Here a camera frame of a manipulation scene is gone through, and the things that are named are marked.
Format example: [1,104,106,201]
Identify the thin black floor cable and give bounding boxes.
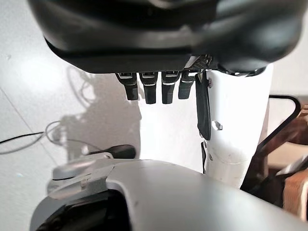
[0,131,47,145]

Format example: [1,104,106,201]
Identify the white robot leg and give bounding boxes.
[201,64,275,191]

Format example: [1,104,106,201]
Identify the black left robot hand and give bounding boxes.
[26,0,303,141]

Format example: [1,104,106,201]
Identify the tan orange garment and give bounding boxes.
[282,172,308,221]

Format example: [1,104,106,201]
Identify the thin grey floor cable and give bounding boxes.
[44,120,102,151]

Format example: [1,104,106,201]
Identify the silver grey robot leg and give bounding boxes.
[30,144,308,231]

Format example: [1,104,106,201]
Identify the dark wooden furniture frame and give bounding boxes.
[247,103,308,207]

